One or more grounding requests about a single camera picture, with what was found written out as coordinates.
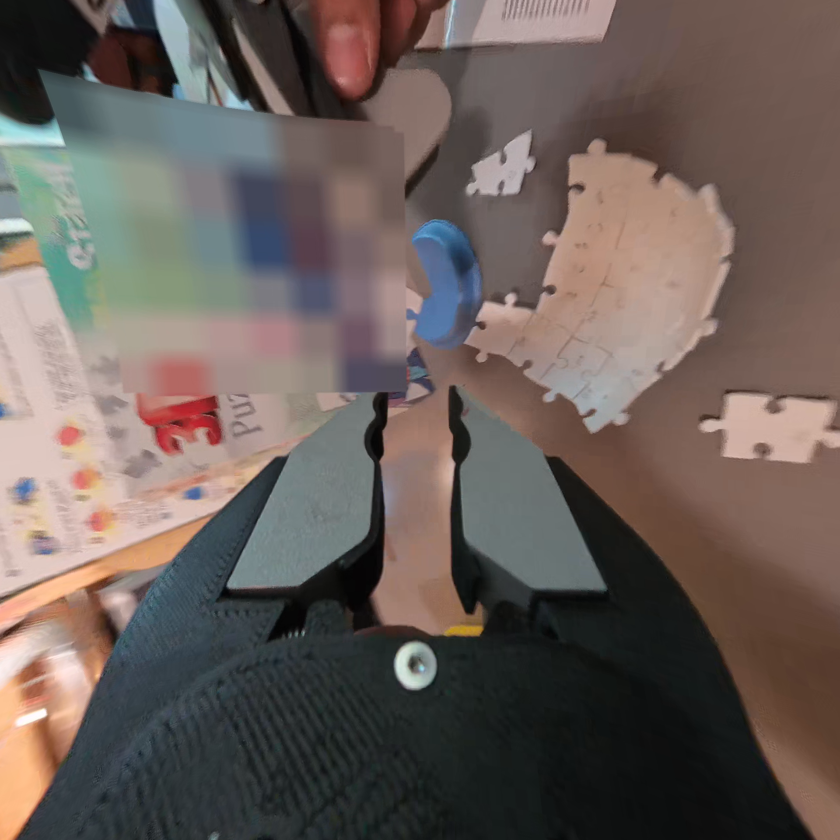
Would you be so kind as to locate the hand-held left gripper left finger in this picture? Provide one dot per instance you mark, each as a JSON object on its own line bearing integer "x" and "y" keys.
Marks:
{"x": 308, "y": 518}

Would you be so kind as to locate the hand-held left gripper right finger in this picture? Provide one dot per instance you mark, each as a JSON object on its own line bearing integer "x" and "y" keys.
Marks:
{"x": 531, "y": 525}

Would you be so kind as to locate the single white puzzle piece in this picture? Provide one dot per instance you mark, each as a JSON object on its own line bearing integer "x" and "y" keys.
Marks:
{"x": 502, "y": 172}

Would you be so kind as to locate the joined white puzzle pieces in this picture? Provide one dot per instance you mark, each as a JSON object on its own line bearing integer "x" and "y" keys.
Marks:
{"x": 768, "y": 426}

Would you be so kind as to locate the assembled curved puzzle section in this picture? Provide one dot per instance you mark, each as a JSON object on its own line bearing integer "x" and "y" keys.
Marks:
{"x": 630, "y": 275}

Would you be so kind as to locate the cartoon printed puzzle box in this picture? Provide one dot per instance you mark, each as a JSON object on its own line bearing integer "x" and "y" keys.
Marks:
{"x": 190, "y": 426}

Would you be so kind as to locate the blue round ball stand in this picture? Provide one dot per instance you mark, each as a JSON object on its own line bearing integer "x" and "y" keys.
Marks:
{"x": 446, "y": 282}

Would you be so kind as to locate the person's right hand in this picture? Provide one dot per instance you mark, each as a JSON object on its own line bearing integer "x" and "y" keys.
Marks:
{"x": 354, "y": 46}

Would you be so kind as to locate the white folded leaflet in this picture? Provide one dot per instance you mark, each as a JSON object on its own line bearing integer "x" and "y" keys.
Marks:
{"x": 525, "y": 23}

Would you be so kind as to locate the wooden display board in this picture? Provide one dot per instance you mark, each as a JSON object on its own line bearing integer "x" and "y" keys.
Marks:
{"x": 65, "y": 577}

